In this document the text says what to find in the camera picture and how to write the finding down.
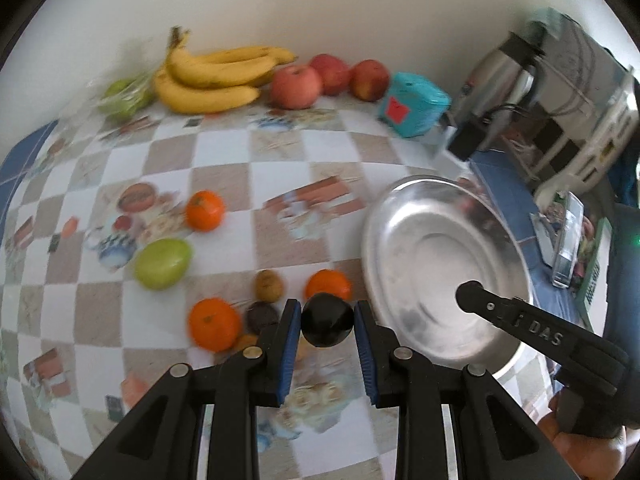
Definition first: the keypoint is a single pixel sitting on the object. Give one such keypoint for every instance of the bunch of yellow bananas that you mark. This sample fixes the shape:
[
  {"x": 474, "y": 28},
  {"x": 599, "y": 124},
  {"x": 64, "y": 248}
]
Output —
[{"x": 210, "y": 97}]

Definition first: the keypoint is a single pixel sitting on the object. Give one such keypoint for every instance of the glossy black round fruit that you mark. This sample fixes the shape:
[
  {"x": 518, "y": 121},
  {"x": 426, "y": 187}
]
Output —
[{"x": 325, "y": 320}]

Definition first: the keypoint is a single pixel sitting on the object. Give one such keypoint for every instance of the grey striped cloth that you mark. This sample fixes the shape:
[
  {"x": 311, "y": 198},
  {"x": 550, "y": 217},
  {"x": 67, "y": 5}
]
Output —
[{"x": 580, "y": 60}]

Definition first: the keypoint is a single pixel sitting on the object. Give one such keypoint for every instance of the orange tangerine with stem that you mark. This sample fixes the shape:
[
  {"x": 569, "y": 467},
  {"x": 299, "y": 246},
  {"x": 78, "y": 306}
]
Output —
[{"x": 204, "y": 210}]

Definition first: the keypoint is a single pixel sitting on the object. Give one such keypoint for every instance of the teal box with red label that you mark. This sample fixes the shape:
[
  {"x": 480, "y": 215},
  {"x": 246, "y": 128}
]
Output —
[{"x": 417, "y": 105}]

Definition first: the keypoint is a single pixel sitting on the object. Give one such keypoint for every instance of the pale red apple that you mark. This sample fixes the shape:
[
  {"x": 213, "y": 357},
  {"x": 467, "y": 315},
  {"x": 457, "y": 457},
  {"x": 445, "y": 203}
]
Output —
[{"x": 295, "y": 86}]

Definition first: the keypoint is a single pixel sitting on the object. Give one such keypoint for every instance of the small brown fruit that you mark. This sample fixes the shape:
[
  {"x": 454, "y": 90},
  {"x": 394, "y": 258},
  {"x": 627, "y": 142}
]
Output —
[{"x": 245, "y": 342}]

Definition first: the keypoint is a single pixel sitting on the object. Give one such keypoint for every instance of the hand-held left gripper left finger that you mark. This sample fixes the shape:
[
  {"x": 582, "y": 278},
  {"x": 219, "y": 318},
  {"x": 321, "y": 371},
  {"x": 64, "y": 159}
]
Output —
[{"x": 290, "y": 355}]

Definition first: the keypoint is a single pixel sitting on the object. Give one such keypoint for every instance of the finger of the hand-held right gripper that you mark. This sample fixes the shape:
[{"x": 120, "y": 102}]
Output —
[{"x": 520, "y": 320}]

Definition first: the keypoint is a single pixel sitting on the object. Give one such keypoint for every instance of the green fruit in plastic bag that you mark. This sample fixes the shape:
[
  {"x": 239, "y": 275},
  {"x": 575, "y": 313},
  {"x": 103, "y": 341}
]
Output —
[{"x": 122, "y": 95}]

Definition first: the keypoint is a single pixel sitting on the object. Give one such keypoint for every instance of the green mango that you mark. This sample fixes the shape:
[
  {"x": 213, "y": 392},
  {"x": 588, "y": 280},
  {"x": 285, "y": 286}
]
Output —
[{"x": 162, "y": 262}]

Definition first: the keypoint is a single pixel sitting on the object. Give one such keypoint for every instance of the white plastic chair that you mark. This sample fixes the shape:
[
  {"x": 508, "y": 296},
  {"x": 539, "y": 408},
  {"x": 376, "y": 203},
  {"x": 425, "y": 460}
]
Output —
[{"x": 600, "y": 145}]

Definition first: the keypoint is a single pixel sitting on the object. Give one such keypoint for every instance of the checkered printed tablecloth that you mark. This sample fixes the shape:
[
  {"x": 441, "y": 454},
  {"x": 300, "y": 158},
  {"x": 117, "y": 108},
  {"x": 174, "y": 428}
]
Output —
[{"x": 300, "y": 180}]

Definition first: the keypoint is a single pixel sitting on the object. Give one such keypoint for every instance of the dark brown round fruit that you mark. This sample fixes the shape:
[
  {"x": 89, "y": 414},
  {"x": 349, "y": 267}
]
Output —
[{"x": 261, "y": 317}]

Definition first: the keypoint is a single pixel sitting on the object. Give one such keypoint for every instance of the person's right hand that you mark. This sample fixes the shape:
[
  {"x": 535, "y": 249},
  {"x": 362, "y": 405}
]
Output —
[{"x": 580, "y": 455}]

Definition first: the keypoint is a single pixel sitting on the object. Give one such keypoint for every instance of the black power adapter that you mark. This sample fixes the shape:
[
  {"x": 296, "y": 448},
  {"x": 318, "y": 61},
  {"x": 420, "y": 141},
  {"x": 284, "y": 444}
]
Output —
[{"x": 467, "y": 140}]

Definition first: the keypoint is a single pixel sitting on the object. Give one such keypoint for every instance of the olive brown round fruit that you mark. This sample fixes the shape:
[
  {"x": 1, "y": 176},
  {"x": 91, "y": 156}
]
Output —
[{"x": 268, "y": 285}]

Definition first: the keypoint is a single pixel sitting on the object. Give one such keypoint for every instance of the steel kettle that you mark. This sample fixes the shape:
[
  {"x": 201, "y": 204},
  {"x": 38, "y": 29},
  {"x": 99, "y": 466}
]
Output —
[{"x": 495, "y": 80}]

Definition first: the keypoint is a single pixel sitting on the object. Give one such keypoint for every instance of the clear plastic container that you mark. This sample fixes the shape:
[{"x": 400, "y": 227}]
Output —
[{"x": 567, "y": 250}]

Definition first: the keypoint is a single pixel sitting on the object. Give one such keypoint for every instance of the round steel plate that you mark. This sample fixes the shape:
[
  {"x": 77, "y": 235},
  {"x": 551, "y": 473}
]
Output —
[{"x": 435, "y": 260}]

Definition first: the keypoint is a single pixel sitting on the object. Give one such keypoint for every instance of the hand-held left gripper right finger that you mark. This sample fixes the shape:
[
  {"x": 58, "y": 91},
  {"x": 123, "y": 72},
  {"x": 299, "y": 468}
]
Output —
[{"x": 364, "y": 355}]

